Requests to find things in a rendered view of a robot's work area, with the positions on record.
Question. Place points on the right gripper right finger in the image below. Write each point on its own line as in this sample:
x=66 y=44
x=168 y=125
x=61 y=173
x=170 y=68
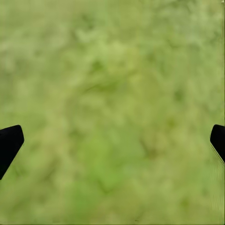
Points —
x=217 y=139

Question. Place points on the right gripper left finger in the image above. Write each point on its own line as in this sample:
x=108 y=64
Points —
x=11 y=140

